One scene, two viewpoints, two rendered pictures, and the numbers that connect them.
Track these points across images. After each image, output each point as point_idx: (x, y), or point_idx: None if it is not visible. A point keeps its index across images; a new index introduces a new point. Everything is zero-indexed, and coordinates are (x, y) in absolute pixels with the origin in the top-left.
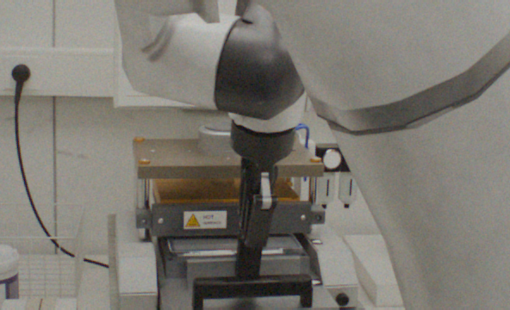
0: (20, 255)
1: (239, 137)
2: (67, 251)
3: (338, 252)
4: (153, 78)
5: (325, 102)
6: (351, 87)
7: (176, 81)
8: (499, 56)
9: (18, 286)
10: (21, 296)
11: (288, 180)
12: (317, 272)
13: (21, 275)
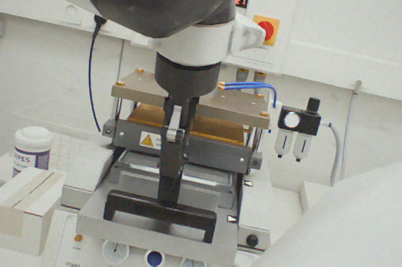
0: (83, 140)
1: (157, 64)
2: None
3: (262, 198)
4: None
5: None
6: None
7: None
8: None
9: (47, 159)
10: (64, 167)
11: (250, 128)
12: (239, 209)
13: (75, 153)
